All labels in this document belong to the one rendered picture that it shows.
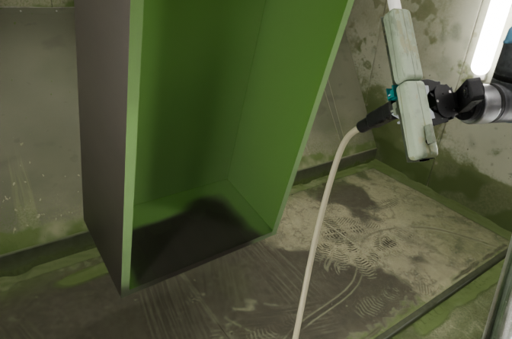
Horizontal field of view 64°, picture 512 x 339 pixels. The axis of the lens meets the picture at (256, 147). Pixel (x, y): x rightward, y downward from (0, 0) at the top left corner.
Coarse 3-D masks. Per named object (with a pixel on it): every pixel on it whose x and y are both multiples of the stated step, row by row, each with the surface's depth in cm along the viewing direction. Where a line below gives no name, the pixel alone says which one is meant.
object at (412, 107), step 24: (384, 24) 84; (408, 24) 81; (408, 48) 80; (408, 72) 78; (408, 96) 77; (360, 120) 96; (384, 120) 87; (408, 120) 77; (408, 144) 77; (432, 144) 76
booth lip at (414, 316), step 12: (504, 252) 225; (492, 264) 215; (468, 276) 205; (456, 288) 197; (432, 300) 188; (444, 300) 191; (420, 312) 180; (396, 324) 173; (408, 324) 175; (384, 336) 167
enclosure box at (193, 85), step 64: (128, 0) 73; (192, 0) 118; (256, 0) 131; (320, 0) 115; (128, 64) 79; (192, 64) 131; (256, 64) 144; (320, 64) 120; (128, 128) 87; (192, 128) 147; (256, 128) 151; (128, 192) 98; (192, 192) 164; (256, 192) 160; (128, 256) 112; (192, 256) 138
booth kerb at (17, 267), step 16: (352, 160) 296; (368, 160) 308; (304, 176) 271; (320, 176) 281; (64, 240) 187; (80, 240) 192; (0, 256) 173; (16, 256) 177; (32, 256) 181; (48, 256) 186; (64, 256) 190; (0, 272) 175; (16, 272) 180
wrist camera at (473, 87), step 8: (472, 80) 78; (480, 80) 78; (464, 88) 80; (472, 88) 78; (480, 88) 77; (464, 96) 81; (472, 96) 78; (480, 96) 77; (464, 104) 82; (472, 104) 81
